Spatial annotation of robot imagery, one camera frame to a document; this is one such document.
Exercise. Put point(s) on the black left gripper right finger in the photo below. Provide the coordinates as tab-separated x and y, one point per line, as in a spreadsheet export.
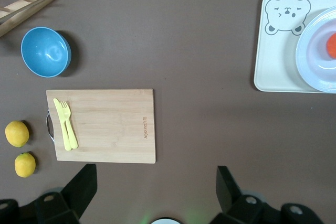
228	190

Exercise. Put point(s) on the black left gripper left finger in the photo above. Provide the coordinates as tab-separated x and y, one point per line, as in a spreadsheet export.
82	187

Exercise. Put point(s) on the pale lavender round plate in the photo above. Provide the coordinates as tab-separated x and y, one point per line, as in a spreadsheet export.
312	58

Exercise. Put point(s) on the orange fruit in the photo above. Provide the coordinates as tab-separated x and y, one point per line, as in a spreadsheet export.
332	45

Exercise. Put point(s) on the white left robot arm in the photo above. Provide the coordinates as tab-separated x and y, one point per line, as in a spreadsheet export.
165	221

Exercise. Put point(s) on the yellow plastic fork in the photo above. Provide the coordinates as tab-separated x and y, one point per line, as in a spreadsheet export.
71	132

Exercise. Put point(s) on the yellow lemon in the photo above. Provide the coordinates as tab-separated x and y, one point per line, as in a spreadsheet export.
25	164
17	134

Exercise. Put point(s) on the wooden cutting board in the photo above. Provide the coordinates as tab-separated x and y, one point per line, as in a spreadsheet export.
110	127

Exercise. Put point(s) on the yellow plastic knife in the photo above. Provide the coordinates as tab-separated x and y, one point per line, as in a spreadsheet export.
61	121

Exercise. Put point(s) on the cream tray with bear print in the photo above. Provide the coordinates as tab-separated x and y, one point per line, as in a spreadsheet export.
275	64

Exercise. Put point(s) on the blue bowl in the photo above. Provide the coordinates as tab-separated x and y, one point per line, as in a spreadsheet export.
46	52

